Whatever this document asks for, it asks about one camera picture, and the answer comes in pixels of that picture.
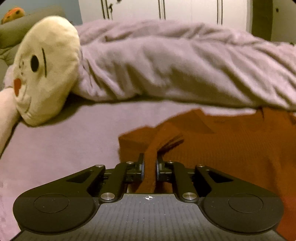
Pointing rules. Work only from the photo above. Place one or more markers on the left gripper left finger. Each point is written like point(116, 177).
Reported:
point(68, 203)

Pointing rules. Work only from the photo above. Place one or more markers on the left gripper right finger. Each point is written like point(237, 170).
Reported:
point(228, 202)

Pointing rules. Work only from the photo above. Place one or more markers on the rust orange knit sweater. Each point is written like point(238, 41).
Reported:
point(258, 148)

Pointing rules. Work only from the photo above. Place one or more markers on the lavender bed sheet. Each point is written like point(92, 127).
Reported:
point(82, 135)

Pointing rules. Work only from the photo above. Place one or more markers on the cream round face plush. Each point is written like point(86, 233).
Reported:
point(45, 69)

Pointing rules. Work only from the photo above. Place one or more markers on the lavender rolled duvet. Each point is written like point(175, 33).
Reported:
point(194, 62)

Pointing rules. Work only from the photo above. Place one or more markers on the orange spotted plush toy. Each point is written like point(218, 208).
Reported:
point(13, 14)

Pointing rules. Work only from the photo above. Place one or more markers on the white wardrobe with black handles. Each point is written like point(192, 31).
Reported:
point(232, 14)

